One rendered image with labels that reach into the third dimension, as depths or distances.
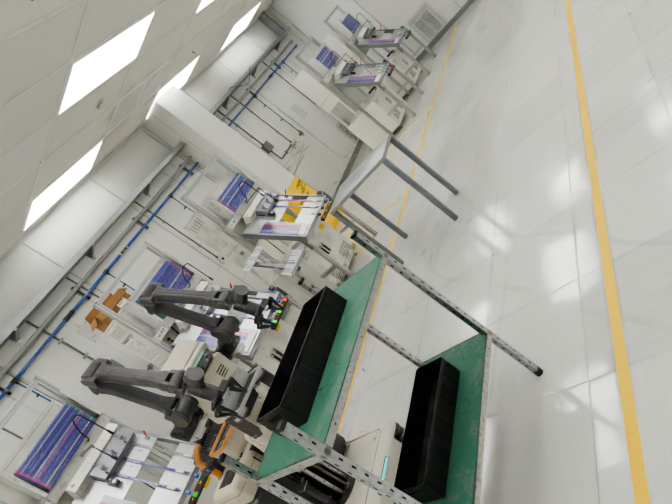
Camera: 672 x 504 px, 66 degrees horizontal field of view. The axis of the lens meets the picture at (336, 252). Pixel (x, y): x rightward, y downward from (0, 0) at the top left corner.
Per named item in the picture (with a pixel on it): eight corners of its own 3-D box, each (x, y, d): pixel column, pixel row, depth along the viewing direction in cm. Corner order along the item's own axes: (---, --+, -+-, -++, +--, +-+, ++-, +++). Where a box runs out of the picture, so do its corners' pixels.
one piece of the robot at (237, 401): (250, 443, 228) (208, 419, 222) (271, 390, 247) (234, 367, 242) (267, 433, 217) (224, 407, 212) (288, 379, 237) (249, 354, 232)
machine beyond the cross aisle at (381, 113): (426, 88, 823) (332, 6, 778) (418, 112, 766) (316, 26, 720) (374, 142, 915) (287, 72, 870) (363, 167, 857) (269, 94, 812)
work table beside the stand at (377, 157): (458, 218, 416) (382, 157, 397) (400, 266, 457) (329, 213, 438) (458, 190, 451) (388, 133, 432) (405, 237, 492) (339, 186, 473)
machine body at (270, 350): (325, 348, 491) (271, 312, 477) (302, 412, 442) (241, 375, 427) (290, 371, 535) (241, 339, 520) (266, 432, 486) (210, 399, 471)
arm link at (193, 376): (179, 373, 197) (168, 392, 190) (177, 355, 189) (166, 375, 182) (209, 382, 196) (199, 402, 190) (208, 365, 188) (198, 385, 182)
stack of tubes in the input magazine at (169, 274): (193, 275, 465) (167, 258, 459) (164, 318, 429) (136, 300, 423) (187, 281, 474) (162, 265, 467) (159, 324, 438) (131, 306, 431)
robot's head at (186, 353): (168, 396, 226) (154, 375, 216) (190, 358, 241) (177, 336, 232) (196, 399, 221) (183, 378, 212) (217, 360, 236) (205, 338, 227)
